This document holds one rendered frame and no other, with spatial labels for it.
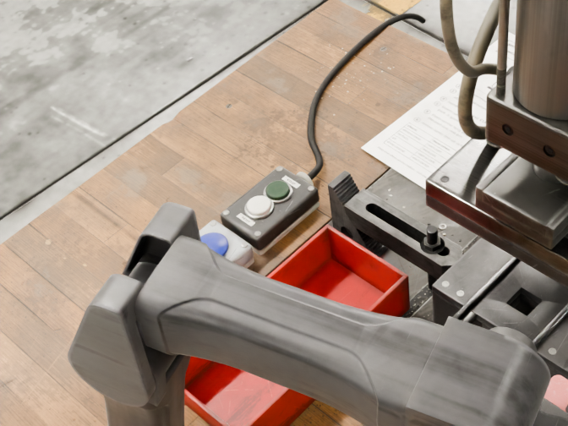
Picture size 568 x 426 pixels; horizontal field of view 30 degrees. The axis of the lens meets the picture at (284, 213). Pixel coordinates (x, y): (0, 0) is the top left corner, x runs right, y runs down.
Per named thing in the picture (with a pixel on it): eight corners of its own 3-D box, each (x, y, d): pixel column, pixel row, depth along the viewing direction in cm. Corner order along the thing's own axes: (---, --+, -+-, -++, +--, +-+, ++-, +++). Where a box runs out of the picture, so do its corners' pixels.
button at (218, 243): (189, 256, 125) (187, 245, 124) (214, 236, 127) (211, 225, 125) (212, 273, 123) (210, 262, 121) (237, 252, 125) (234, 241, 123)
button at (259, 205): (243, 216, 128) (241, 205, 127) (260, 202, 130) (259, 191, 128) (260, 227, 127) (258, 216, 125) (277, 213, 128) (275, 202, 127)
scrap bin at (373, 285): (175, 396, 114) (164, 365, 110) (331, 256, 125) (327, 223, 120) (252, 461, 108) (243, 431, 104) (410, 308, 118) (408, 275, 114)
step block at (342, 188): (334, 235, 127) (327, 184, 120) (350, 221, 128) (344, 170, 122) (374, 261, 123) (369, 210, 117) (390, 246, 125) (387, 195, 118)
